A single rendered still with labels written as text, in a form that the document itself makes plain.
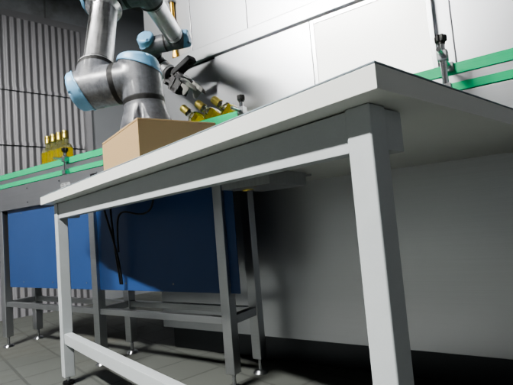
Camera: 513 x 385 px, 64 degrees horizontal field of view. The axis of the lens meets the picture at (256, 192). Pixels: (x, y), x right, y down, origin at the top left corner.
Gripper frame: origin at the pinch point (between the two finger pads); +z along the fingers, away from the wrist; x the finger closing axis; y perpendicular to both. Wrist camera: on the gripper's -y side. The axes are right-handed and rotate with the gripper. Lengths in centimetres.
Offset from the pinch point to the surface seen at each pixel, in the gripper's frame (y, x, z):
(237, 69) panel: -13.8, -11.8, 3.3
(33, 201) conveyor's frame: 96, 16, -54
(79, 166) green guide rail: 61, 14, -34
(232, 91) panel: -5.2, -11.7, 6.4
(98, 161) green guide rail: 51, 14, -23
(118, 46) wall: 41, -128, -238
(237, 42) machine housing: -23.7, -12.6, -3.8
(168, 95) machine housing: 15.2, -14.8, -30.4
